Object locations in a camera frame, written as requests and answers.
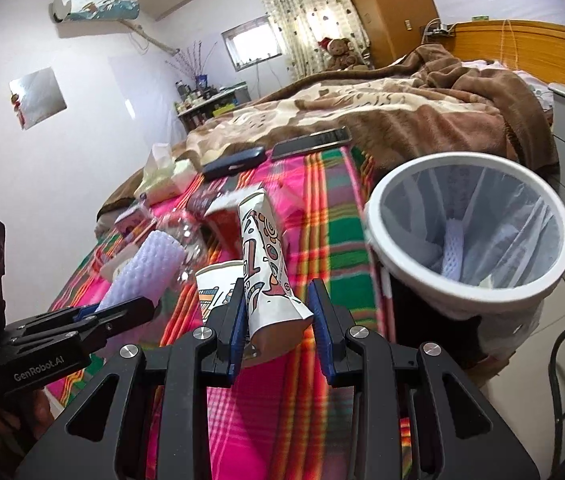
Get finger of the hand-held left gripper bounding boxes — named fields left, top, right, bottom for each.
left=78, top=297, right=158, bottom=357
left=5, top=304, right=102, bottom=343

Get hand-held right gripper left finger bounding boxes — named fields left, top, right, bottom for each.
left=12, top=277, right=248, bottom=480

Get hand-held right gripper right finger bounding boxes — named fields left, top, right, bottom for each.
left=307, top=279, right=543, bottom=480

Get pale purple foam fruit net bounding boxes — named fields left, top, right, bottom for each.
left=96, top=231, right=186, bottom=316

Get crushed patterned paper cup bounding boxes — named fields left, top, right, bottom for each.
left=237, top=187, right=315, bottom=358

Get white round trash bin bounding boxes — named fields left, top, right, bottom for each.
left=362, top=150, right=565, bottom=376

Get small milk carton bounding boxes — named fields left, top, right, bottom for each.
left=115, top=207, right=152, bottom=241

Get clear plastic bottle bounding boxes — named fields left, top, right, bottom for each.
left=157, top=190, right=218, bottom=281

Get pink green plaid sheet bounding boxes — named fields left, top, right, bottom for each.
left=50, top=145, right=413, bottom=480

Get green tissue pack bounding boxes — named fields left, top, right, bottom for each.
left=135, top=143, right=198, bottom=206

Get white foam fruit net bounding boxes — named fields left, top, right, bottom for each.
left=439, top=217, right=465, bottom=278

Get dark blue glasses case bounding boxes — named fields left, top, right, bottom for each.
left=201, top=146, right=267, bottom=181

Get black smartphone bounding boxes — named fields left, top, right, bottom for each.
left=271, top=126, right=352, bottom=162

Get clear plastic bin liner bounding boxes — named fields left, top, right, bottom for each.
left=379, top=162, right=563, bottom=361

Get brown patterned blanket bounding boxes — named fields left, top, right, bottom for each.
left=97, top=42, right=560, bottom=221

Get decorative dry branches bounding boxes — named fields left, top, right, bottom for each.
left=165, top=40, right=218, bottom=81

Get brown teddy bear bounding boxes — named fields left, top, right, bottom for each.
left=318, top=36, right=368, bottom=71

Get wrapped air conditioner pipe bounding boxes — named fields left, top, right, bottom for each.
left=120, top=19, right=180, bottom=55

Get small window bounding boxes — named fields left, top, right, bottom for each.
left=221, top=16, right=283, bottom=72

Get white air conditioner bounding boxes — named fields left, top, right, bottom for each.
left=50, top=0, right=140, bottom=23

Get spotted curtain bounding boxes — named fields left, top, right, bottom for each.
left=252, top=0, right=370, bottom=81

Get pale pink bedding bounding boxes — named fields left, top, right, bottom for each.
left=462, top=60, right=553, bottom=108

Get wooden wardrobe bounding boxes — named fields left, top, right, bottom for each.
left=332, top=0, right=438, bottom=68

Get wooden headboard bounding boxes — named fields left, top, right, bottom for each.
left=449, top=19, right=565, bottom=83

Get reflective wall sheet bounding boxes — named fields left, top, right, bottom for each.
left=9, top=66, right=68, bottom=131

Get cluttered wall shelf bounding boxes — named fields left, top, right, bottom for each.
left=175, top=82, right=250, bottom=131

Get white cables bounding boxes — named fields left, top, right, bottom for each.
left=419, top=17, right=455, bottom=41

